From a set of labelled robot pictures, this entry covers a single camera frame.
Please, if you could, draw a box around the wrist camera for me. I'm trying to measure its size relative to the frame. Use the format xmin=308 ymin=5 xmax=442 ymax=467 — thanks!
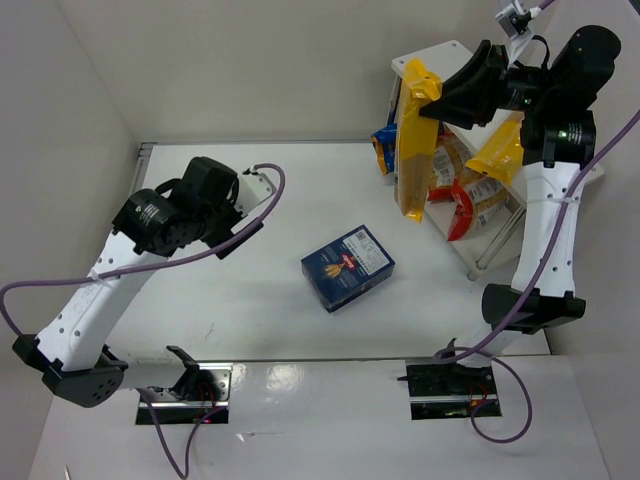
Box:
xmin=234 ymin=170 xmax=277 ymax=216
xmin=495 ymin=0 xmax=542 ymax=63

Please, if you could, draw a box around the blue Barilla pasta box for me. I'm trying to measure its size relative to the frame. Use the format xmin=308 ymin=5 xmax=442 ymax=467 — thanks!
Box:
xmin=301 ymin=225 xmax=396 ymax=313

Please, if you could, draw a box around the red pasta bag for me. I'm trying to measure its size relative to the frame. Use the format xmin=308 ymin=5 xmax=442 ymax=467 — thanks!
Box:
xmin=447 ymin=169 xmax=509 ymax=242
xmin=427 ymin=124 xmax=471 ymax=203

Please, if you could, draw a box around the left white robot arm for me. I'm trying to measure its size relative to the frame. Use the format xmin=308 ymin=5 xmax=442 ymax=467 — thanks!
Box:
xmin=12 ymin=157 xmax=276 ymax=408

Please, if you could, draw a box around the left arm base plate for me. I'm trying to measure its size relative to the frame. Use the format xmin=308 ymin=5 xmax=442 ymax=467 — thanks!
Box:
xmin=120 ymin=362 xmax=233 ymax=425

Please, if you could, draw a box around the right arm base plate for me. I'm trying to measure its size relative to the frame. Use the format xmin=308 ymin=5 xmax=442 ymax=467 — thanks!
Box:
xmin=397 ymin=363 xmax=502 ymax=421

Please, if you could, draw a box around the yellow spaghetti bag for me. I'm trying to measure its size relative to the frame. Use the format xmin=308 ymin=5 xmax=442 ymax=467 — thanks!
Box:
xmin=465 ymin=112 xmax=524 ymax=186
xmin=395 ymin=58 xmax=442 ymax=223

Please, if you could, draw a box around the blue pasta bag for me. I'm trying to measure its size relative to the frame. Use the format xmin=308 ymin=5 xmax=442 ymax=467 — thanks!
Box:
xmin=371 ymin=123 xmax=397 ymax=176

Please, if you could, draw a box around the yellow spaghetti bag on shelf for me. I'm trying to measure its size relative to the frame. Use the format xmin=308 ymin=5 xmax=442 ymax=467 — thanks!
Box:
xmin=465 ymin=112 xmax=524 ymax=186

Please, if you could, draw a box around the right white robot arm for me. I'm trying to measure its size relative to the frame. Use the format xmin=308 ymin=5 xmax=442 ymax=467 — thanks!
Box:
xmin=420 ymin=25 xmax=621 ymax=371

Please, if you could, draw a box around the white two-tier shelf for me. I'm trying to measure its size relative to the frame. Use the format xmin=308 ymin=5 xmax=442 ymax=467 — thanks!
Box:
xmin=388 ymin=39 xmax=606 ymax=281

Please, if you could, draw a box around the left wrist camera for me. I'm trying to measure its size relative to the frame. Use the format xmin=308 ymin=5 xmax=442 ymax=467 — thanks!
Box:
xmin=234 ymin=170 xmax=277 ymax=216

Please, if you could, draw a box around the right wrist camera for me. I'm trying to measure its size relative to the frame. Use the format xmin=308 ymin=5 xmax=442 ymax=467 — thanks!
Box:
xmin=495 ymin=0 xmax=542 ymax=63

